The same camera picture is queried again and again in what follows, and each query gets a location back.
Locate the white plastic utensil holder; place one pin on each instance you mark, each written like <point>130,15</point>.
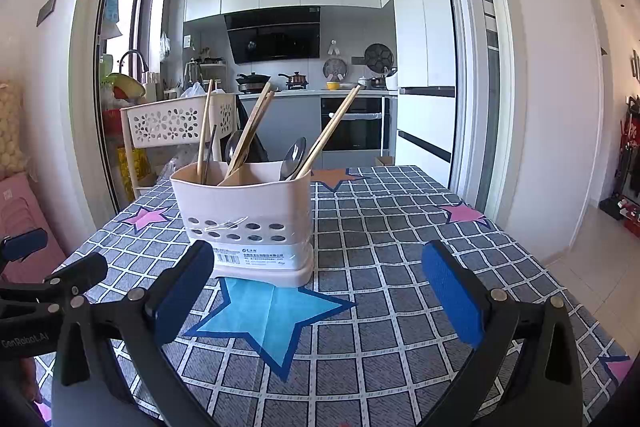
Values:
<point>250,217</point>

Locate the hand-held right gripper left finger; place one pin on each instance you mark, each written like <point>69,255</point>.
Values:
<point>185,292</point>

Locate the small cardboard box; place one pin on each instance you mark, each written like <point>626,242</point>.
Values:
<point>384,161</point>

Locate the white refrigerator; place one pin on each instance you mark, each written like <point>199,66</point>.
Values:
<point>425,32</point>

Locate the black built-in oven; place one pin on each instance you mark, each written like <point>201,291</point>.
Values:
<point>352,127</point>

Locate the grey checked star tablecloth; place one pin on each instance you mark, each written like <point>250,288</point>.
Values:
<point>400,227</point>

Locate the light blue hanging cloth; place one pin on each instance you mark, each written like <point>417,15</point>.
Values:
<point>112,4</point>

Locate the wooden chopstick with blue pattern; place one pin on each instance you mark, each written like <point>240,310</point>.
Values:
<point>204,132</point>

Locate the black bag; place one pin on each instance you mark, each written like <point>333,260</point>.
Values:
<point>259,149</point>

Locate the white kettle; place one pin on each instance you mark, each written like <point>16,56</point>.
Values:
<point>391,79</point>

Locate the black range hood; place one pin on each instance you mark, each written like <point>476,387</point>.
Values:
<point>275,37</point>

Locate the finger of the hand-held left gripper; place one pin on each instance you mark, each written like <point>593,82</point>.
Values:
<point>80,269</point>
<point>22,243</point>

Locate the metal kitchen faucet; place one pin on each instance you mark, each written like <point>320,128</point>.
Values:
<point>132,52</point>

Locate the round hanging steamer rack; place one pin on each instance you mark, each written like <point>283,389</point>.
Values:
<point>335,69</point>

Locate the grey wall switch panel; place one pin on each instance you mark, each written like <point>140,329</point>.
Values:
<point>46,10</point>

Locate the red and black tools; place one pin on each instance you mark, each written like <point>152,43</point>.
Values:
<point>627,147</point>

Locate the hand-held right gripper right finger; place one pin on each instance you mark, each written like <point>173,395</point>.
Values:
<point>452,297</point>

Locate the black wok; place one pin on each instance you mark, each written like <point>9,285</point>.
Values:
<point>252,82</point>

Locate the yellow basin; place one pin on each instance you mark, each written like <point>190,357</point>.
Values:
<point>125,83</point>

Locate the round dark hanging pan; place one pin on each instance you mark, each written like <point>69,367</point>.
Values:
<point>378,57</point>

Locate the yellow packages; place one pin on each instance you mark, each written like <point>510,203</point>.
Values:
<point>125,167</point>

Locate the white perforated rolling cart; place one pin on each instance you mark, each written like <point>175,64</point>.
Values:
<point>165,122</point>

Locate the bag of white puffed snacks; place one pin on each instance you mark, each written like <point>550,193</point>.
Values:
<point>10,127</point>

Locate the small copper pot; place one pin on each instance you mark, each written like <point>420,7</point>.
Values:
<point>297,80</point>

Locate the white sliding door frame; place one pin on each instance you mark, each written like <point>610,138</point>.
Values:
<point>90,82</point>

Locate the clear plastic bag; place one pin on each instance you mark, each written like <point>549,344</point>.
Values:
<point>175,162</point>

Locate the black spoon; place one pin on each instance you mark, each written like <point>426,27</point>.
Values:
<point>212,152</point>
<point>233,149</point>
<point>293,157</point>

